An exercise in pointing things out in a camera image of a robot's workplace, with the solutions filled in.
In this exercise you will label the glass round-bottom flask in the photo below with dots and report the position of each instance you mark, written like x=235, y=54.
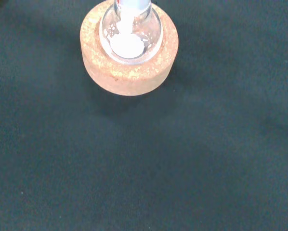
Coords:
x=127, y=45

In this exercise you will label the black bench cloth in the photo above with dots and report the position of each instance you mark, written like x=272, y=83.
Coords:
x=144, y=156

